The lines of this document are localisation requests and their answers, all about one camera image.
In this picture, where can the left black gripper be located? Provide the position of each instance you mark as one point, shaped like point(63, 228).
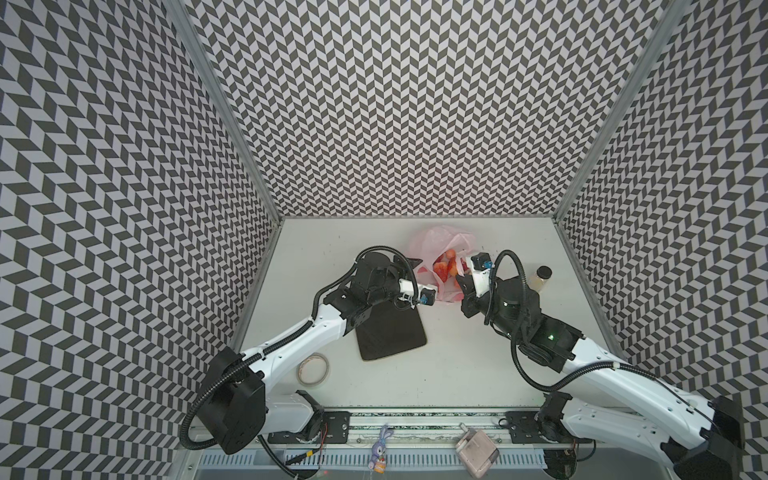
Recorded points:
point(405, 267)

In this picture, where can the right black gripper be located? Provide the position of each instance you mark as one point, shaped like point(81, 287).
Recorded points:
point(471, 291)

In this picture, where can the pink plastic bag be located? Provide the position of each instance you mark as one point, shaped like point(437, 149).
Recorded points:
point(429, 244)

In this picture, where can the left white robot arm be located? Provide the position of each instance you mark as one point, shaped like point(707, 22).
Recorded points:
point(236, 404)

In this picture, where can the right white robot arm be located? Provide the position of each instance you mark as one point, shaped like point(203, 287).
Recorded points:
point(593, 394)

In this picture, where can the fake fruits in bag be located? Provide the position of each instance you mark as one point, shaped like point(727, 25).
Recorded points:
point(445, 266)

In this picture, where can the small jar black lid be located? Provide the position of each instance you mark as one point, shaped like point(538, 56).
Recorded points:
point(540, 277)

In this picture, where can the black square mat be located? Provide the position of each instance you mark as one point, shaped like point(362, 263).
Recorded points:
point(390, 331)

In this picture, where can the clear tape roll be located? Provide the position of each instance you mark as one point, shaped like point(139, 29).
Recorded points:
point(313, 370)

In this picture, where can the pink translucent box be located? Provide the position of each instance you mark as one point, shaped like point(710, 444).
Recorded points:
point(476, 451)

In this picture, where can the purple bunny toy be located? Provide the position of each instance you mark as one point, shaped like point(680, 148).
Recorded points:
point(377, 460)

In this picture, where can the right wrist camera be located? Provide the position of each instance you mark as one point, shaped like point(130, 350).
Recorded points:
point(480, 268)

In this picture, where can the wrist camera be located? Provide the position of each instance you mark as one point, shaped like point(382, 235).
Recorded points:
point(419, 294)
point(480, 268)

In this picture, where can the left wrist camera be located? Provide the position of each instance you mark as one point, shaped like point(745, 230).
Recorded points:
point(419, 294)

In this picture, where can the aluminium corner post left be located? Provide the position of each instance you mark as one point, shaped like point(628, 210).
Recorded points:
point(188, 37)

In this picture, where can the aluminium corner post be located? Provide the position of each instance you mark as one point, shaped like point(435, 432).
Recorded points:
point(188, 37)
point(658, 40)

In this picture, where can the aluminium corner post right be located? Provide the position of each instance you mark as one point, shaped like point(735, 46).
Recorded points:
point(658, 40)

